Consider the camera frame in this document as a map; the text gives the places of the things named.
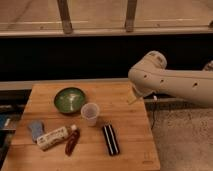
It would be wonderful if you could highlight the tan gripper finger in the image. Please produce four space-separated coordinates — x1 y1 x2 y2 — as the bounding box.
127 91 137 105

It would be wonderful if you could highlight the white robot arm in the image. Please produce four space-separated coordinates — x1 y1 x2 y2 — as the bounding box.
128 51 213 107

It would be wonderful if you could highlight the green ceramic bowl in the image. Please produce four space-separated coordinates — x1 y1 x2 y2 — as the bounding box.
54 87 86 114

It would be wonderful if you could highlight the black striped case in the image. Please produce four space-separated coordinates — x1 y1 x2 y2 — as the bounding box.
102 124 120 156

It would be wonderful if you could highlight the dark red snack packet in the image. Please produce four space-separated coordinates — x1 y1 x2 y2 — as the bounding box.
65 130 80 156

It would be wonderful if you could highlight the wooden cutting board table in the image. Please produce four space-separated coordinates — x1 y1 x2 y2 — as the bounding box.
1 82 160 171

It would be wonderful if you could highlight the white labelled bottle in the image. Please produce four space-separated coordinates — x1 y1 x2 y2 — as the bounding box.
37 125 77 151

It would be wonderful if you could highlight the blue grey sponge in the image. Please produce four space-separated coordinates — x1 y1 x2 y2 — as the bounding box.
28 120 44 142

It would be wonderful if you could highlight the right metal post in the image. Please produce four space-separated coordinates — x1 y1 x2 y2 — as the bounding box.
124 0 137 32

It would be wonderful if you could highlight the metal post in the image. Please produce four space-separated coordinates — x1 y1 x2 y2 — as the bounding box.
57 0 73 34
124 0 137 32

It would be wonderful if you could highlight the left metal post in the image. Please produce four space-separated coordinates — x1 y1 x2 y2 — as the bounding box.
57 0 73 34

